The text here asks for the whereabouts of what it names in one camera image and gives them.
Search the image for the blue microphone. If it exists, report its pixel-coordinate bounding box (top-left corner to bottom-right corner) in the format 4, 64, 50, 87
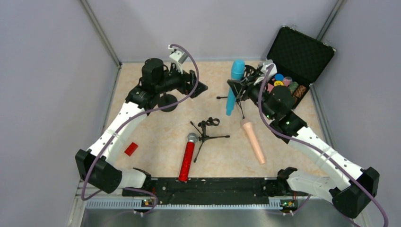
226, 59, 245, 116

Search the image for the black round-base mic stand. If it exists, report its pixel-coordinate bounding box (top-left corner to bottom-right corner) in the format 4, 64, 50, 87
158, 93, 178, 113

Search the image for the small black tripod mic stand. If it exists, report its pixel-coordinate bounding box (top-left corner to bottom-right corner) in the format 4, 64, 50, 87
190, 117, 230, 163

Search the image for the beige microphone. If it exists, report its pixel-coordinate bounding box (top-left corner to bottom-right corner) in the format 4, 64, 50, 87
241, 118, 266, 165

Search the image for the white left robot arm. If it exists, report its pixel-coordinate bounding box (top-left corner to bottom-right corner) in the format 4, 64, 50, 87
75, 58, 207, 194

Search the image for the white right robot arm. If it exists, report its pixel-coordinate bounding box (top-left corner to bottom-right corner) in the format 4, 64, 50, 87
227, 79, 382, 218

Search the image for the black tripod stand with basket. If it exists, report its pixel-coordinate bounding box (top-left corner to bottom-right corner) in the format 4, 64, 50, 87
216, 60, 260, 116

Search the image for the yellow big blind button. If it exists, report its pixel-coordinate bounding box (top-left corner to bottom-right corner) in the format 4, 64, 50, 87
274, 81, 284, 87

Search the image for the blue dealer button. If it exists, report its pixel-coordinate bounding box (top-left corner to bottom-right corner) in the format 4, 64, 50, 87
274, 73, 284, 81

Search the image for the black poker chip case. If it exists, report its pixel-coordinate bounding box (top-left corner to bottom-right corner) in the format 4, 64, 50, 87
267, 26, 335, 110

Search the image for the red plastic block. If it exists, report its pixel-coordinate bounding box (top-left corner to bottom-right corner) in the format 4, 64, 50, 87
124, 142, 138, 157

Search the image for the red glitter microphone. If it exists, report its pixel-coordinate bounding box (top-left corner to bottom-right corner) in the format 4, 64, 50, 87
178, 132, 198, 182

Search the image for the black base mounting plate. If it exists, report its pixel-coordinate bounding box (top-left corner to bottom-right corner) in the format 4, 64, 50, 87
121, 177, 309, 206

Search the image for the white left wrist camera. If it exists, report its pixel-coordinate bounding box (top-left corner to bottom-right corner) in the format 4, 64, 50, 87
168, 45, 188, 74

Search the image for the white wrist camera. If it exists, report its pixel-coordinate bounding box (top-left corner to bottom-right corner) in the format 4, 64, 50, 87
168, 45, 188, 74
253, 60, 278, 85

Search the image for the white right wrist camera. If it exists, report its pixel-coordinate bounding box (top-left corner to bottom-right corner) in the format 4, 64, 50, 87
253, 60, 278, 85

